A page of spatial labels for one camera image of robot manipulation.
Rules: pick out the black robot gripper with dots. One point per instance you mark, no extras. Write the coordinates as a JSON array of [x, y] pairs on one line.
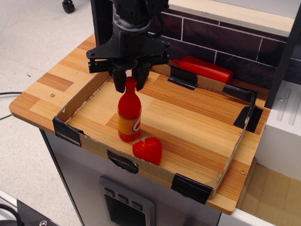
[[120, 51]]

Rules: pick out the red hot sauce bottle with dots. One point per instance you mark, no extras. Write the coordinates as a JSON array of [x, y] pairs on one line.
[[129, 112]]

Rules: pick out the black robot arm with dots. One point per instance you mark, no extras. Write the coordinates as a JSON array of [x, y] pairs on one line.
[[130, 16]]

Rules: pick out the red ketchup bottle toy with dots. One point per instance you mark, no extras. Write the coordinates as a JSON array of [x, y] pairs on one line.
[[206, 69]]

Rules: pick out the cardboard fence with black tape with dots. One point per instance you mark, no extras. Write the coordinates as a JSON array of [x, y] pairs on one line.
[[207, 150]]

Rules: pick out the red toy strawberry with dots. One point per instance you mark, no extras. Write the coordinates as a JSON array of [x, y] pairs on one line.
[[148, 149]]

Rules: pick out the black caster wheel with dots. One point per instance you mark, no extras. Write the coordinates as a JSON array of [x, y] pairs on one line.
[[68, 6]]

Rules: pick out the dark brick backsplash panel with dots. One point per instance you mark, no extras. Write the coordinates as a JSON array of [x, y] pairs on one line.
[[252, 44]]

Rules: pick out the grey oven control panel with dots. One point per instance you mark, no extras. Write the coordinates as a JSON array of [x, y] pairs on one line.
[[124, 207]]

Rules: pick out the white toy sink unit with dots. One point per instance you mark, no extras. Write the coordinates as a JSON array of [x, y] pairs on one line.
[[279, 148]]

